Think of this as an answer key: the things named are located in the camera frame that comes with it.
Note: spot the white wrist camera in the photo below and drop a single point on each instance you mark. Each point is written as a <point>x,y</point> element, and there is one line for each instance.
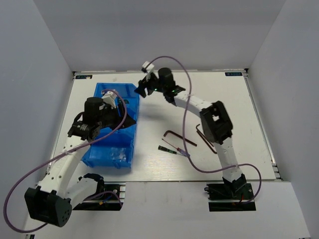
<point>109,97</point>
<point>147,67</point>

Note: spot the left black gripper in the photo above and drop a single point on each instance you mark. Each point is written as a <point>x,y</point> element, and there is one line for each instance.
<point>123,121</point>

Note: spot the long brown hex key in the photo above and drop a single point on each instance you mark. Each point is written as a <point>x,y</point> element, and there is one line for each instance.
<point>179,136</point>

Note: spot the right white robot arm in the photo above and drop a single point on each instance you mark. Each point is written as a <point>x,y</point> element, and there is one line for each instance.
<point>216,123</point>

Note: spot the table logo sticker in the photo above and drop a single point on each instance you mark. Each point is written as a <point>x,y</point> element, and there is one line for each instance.
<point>231,74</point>
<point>83,77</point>

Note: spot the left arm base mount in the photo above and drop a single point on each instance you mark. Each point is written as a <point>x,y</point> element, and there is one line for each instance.
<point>112,200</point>

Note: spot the brown hex key upper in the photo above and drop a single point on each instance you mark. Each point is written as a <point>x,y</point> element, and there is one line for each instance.
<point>199,132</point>

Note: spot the brown hex key lower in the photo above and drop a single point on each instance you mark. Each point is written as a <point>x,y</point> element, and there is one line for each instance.
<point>209,144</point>

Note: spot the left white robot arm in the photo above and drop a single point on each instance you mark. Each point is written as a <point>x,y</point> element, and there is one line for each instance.
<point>52,200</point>

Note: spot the left table logo sticker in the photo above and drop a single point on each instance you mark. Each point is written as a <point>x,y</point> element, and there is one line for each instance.
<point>83,77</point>

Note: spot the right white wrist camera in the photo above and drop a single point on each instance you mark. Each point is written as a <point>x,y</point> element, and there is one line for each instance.
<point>147,67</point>

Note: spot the black green handled screwdriver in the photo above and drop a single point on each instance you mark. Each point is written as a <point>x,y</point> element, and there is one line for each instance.
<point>164,149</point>

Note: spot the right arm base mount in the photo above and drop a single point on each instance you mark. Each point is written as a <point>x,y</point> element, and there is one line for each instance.
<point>217,191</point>

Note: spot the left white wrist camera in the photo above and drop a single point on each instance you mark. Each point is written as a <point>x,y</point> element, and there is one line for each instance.
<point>109,97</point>

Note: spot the right table logo sticker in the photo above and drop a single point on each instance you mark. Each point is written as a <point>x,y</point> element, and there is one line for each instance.
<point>231,74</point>

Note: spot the red blue handled screwdriver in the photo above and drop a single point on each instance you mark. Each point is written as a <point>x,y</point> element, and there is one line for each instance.
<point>181,151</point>

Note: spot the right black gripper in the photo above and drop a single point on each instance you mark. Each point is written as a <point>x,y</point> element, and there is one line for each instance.
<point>144,83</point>

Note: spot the blue plastic compartment bin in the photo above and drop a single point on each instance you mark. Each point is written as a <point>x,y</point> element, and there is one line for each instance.
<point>117,150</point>

